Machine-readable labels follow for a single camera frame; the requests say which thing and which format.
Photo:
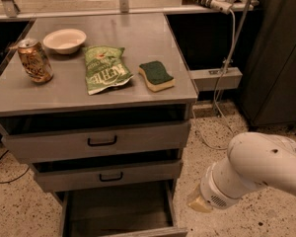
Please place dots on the dark cabinet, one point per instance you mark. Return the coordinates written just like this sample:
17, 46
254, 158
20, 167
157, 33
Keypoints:
268, 89

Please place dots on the grey middle drawer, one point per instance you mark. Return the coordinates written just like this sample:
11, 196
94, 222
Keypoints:
107, 171

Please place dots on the white paper bowl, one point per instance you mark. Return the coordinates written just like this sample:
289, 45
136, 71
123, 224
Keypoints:
66, 41

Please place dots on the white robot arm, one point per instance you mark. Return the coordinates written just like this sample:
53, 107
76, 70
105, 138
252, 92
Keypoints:
254, 161

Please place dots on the green yellow sponge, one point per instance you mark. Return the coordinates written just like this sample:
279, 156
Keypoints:
156, 76

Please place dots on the green chip bag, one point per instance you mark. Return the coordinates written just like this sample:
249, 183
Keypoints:
104, 68

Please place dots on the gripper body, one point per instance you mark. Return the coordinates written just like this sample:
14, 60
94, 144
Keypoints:
213, 192

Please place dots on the grey top drawer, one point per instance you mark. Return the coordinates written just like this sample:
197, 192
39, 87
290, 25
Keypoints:
77, 135

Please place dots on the white power adapter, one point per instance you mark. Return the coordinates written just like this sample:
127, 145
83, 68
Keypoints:
221, 6

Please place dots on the grey drawer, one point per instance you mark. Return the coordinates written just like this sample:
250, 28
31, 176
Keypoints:
77, 135
107, 171
136, 210

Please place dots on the grey bottom drawer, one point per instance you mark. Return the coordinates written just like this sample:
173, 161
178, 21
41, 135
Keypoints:
136, 210

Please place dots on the gold soda can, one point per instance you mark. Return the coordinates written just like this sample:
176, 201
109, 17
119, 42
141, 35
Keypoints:
35, 60

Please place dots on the grey drawer cabinet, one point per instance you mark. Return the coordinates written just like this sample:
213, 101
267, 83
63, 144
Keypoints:
144, 37

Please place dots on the grey metal bracket box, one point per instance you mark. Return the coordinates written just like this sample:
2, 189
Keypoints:
211, 79

